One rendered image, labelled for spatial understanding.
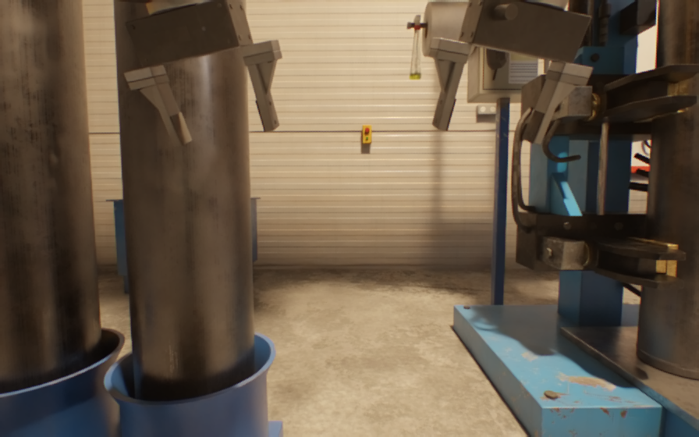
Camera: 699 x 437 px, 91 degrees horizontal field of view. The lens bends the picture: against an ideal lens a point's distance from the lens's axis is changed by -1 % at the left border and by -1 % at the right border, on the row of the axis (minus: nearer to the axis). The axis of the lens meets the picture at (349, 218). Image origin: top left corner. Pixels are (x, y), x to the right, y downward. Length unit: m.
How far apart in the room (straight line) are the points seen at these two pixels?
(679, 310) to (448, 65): 1.11
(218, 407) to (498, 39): 0.66
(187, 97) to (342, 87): 2.58
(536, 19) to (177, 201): 0.54
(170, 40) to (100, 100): 3.30
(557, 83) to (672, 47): 0.92
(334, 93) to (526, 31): 2.71
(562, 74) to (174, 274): 0.61
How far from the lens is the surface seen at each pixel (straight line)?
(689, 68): 1.25
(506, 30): 0.48
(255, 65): 0.47
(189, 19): 0.49
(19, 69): 0.81
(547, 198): 1.41
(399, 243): 3.09
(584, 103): 1.31
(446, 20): 2.05
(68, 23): 0.88
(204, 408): 0.67
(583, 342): 1.56
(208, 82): 0.64
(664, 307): 1.41
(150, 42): 0.51
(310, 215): 3.06
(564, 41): 0.51
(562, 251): 1.28
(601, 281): 1.80
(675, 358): 1.44
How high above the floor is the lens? 0.69
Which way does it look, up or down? 5 degrees down
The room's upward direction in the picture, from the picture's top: straight up
